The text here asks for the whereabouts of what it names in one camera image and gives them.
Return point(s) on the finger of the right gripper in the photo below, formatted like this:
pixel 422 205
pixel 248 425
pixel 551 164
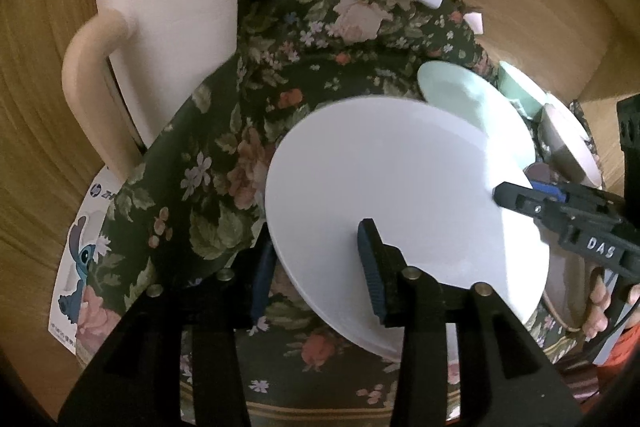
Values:
pixel 530 201
pixel 569 193

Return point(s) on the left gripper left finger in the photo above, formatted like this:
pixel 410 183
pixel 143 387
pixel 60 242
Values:
pixel 133 380

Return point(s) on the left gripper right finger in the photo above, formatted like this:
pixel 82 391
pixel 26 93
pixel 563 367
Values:
pixel 505 377

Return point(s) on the pink bowl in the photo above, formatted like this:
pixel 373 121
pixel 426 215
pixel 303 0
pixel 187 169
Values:
pixel 564 147

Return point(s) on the white plate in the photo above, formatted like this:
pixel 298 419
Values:
pixel 426 178

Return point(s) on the mint green plate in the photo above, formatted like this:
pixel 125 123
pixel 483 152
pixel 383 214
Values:
pixel 465 94

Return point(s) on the dark purple plate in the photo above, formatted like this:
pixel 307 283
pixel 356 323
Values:
pixel 543 173

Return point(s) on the mint green bowl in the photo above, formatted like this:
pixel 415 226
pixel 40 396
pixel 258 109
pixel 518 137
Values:
pixel 521 91

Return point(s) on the person's right hand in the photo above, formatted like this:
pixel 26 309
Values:
pixel 599 301

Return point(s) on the stitch cartoon mousepad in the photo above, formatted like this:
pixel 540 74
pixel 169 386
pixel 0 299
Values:
pixel 84 242

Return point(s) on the floral dark tablecloth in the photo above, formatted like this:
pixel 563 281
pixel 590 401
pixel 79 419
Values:
pixel 197 199

